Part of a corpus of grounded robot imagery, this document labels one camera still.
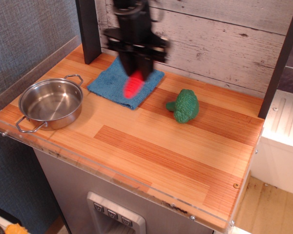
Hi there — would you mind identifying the dark right frame post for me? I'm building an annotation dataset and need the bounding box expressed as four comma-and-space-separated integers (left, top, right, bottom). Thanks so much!
258, 17, 293, 119

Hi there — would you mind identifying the white toy sink unit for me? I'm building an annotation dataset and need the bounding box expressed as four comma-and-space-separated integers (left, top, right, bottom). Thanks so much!
249, 36, 293, 198

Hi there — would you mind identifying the dark frame post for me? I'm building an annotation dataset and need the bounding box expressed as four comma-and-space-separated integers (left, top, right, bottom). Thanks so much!
258, 17, 293, 119
75, 0, 102, 64

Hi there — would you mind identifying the blue folded towel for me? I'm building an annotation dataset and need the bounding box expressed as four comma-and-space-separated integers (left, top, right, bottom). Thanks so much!
87, 57, 165, 110

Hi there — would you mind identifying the grey toy fridge cabinet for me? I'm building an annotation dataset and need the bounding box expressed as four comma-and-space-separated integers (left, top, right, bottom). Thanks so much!
34, 150, 213, 234

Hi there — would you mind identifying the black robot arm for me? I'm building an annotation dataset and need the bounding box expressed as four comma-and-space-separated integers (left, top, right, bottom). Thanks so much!
104, 0, 170, 80

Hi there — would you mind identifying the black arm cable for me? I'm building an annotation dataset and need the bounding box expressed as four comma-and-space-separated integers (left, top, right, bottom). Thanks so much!
148, 0, 166, 23

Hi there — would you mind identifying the red handled metal spoon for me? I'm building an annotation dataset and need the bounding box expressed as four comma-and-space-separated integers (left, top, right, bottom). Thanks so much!
123, 36, 169, 99

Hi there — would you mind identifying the yellow object bottom left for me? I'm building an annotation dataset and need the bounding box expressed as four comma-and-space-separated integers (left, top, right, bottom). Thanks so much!
5, 224, 29, 234

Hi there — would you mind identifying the green toy broccoli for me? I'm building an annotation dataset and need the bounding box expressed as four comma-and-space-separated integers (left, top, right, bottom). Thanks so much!
166, 89, 199, 123

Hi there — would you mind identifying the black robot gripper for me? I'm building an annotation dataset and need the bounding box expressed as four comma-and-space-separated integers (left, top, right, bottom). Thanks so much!
104, 13, 170, 80

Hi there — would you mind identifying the clear acrylic edge guard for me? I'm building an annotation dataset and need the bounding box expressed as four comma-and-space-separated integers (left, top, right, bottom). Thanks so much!
0, 112, 263, 234

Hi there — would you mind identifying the stainless steel pot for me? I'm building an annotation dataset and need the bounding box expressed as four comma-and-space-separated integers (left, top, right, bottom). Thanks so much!
16, 74, 84, 133

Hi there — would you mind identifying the dark left frame post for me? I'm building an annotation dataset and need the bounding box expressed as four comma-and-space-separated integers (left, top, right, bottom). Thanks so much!
75, 0, 102, 64

